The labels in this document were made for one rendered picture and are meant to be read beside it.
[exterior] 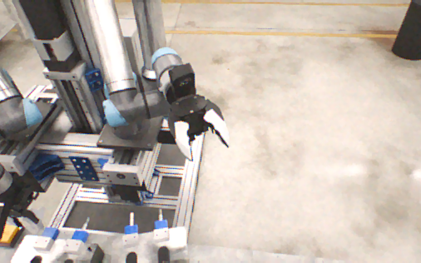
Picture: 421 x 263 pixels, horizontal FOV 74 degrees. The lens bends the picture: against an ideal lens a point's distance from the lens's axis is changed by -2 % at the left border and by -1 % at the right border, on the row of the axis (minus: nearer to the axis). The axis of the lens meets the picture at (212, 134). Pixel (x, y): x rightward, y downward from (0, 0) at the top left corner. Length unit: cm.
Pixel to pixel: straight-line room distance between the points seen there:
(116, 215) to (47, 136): 75
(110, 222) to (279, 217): 113
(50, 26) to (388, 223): 227
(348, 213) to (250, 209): 70
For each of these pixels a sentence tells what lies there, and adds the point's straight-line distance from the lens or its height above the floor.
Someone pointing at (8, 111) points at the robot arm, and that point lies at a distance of 92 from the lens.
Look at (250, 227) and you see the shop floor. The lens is 205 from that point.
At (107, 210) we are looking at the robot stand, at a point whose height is 21.
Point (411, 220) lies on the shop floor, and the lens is 248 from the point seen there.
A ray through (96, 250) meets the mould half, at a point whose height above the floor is 88.
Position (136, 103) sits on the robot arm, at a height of 137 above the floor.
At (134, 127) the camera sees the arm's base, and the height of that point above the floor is 109.
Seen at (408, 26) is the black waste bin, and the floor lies 38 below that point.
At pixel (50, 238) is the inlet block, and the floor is 92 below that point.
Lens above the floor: 183
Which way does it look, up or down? 46 degrees down
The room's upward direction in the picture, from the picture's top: straight up
